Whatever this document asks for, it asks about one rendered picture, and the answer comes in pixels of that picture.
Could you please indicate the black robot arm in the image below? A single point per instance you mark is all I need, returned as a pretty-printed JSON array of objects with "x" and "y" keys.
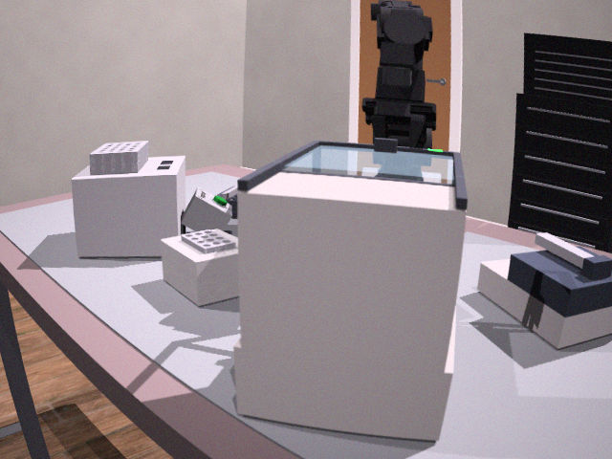
[{"x": 398, "y": 60}]

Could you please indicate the light grey bench mat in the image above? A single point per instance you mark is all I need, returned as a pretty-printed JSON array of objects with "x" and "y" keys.
[{"x": 513, "y": 394}]

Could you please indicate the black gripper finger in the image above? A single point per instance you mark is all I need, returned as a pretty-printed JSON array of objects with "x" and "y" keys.
[
  {"x": 417, "y": 133},
  {"x": 379, "y": 126}
]

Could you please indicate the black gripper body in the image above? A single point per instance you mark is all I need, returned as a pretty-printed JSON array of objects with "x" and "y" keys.
[{"x": 398, "y": 113}]

